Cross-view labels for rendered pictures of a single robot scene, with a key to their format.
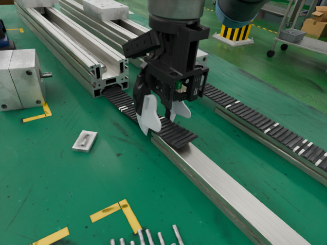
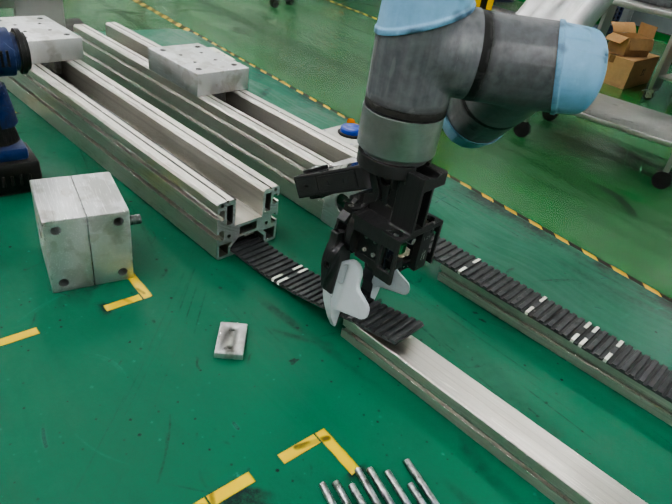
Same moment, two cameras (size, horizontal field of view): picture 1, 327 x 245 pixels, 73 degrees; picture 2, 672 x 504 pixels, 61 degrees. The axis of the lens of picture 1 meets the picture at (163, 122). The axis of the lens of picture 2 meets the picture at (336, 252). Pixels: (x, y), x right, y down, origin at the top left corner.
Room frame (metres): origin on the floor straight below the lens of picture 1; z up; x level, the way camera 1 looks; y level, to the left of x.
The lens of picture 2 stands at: (-0.17, 0.11, 1.22)
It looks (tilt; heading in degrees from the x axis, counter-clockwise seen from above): 33 degrees down; 352
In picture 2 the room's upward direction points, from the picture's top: 10 degrees clockwise
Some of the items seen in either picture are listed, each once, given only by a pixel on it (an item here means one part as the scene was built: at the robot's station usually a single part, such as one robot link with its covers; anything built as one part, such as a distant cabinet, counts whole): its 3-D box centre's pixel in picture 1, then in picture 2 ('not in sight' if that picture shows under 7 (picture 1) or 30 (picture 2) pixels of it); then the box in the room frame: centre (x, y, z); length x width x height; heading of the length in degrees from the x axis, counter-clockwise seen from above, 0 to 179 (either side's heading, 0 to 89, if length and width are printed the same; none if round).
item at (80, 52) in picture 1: (56, 31); (102, 117); (0.78, 0.41, 0.82); 0.80 x 0.10 x 0.09; 42
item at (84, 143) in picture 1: (85, 141); (231, 340); (0.30, 0.14, 0.78); 0.05 x 0.03 x 0.01; 178
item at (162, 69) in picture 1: (173, 61); (389, 209); (0.32, 0.00, 0.95); 0.09 x 0.08 x 0.12; 42
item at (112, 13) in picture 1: (105, 12); (198, 75); (0.91, 0.27, 0.87); 0.16 x 0.11 x 0.07; 42
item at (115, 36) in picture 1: (106, 26); (197, 101); (0.91, 0.27, 0.82); 0.80 x 0.10 x 0.09; 42
